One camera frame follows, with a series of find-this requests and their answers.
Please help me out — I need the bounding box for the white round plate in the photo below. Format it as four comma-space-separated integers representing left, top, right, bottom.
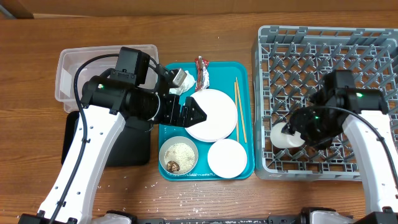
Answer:
185, 89, 238, 142

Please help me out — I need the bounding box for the pink small bowl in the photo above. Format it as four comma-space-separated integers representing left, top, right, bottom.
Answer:
207, 139, 248, 179

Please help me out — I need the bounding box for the white plastic cup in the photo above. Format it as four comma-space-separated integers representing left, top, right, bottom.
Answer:
270, 122, 305, 149

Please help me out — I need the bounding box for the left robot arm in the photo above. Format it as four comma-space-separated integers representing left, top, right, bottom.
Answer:
19, 47, 207, 223

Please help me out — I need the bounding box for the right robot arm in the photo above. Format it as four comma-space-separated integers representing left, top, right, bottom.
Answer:
284, 70, 397, 223

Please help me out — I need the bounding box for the grey dishwasher rack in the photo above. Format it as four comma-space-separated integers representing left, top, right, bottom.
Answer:
252, 26, 397, 181

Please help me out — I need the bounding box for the crumpled white tissue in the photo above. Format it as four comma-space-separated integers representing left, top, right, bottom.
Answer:
169, 70, 196, 95

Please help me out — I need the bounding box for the red foil snack wrapper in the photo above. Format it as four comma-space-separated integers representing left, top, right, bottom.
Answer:
195, 56, 210, 91

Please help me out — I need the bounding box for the grey bowl with rice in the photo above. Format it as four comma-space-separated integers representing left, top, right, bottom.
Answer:
159, 136, 198, 176

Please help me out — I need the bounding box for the teal serving tray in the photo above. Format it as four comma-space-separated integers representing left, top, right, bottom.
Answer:
159, 62, 255, 181

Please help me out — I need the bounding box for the left wooden chopstick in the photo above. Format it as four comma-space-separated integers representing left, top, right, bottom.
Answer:
234, 81, 239, 142

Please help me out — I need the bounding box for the wooden chopstick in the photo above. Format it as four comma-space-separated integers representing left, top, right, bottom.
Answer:
235, 77, 248, 143
234, 81, 239, 142

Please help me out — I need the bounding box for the black plastic tray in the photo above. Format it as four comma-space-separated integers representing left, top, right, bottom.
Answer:
61, 111, 153, 167

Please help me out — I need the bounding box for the right wooden chopstick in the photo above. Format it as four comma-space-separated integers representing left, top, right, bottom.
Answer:
235, 77, 248, 143

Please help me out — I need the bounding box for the clear plastic bin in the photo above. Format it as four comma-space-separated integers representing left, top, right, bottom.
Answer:
54, 44, 160, 113

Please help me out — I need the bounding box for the left camera cable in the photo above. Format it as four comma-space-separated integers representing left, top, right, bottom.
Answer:
46, 53, 122, 224

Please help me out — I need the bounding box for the camera cable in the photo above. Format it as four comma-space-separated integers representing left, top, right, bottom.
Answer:
310, 105, 398, 187
46, 53, 122, 224

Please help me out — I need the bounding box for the right camera cable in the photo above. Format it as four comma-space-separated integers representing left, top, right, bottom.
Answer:
310, 105, 398, 187

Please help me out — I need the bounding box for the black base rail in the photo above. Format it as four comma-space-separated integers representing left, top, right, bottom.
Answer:
136, 215, 310, 224

